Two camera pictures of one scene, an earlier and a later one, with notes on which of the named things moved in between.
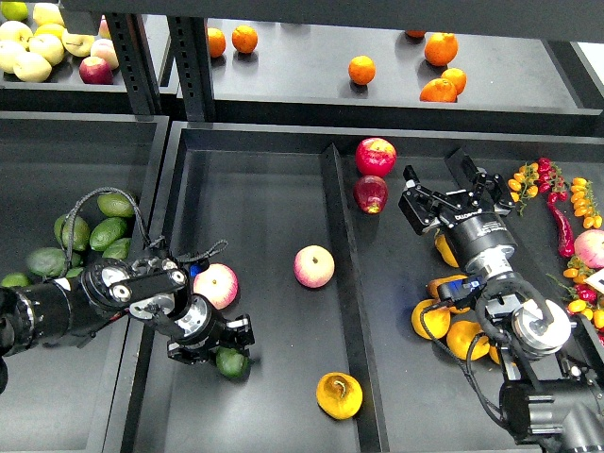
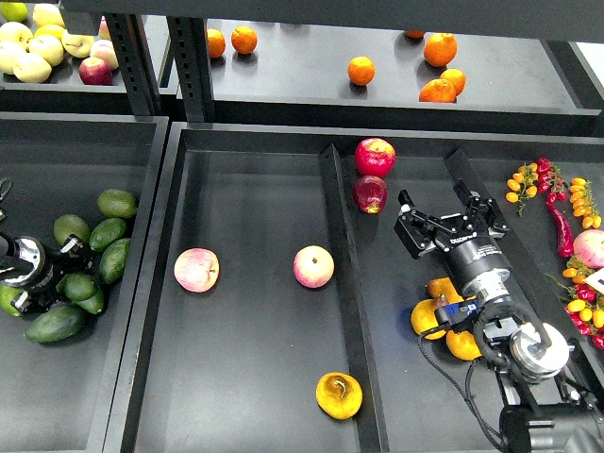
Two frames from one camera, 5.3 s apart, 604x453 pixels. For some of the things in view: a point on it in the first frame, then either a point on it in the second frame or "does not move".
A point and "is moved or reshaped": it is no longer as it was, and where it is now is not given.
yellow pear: (340, 395) does not move
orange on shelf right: (457, 77) does not move
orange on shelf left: (216, 40) does not move
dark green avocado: (232, 362) is moved or reshaped
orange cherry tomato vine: (523, 184) does not move
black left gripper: (201, 330) → (37, 270)
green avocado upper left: (81, 234) does not move
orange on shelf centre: (361, 70) does not move
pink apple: (219, 283) → (196, 269)
